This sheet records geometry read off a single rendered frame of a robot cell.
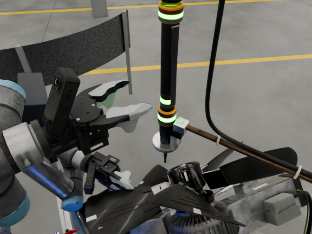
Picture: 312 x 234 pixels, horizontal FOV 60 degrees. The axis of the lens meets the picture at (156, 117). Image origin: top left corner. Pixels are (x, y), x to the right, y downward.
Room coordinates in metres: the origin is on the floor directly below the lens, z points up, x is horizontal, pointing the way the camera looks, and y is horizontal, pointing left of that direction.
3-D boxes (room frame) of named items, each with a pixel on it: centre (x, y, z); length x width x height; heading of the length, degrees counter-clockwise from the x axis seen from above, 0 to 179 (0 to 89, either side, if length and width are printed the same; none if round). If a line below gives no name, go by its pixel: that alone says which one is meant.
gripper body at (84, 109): (0.34, 0.16, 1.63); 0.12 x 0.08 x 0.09; 123
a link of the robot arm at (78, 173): (0.64, 0.34, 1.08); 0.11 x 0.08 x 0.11; 12
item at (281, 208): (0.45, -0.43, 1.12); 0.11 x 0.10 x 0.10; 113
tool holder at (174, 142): (0.46, -0.03, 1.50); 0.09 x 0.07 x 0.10; 58
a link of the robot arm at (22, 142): (0.30, 0.22, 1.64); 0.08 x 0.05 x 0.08; 33
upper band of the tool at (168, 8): (0.47, -0.03, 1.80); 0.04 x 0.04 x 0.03
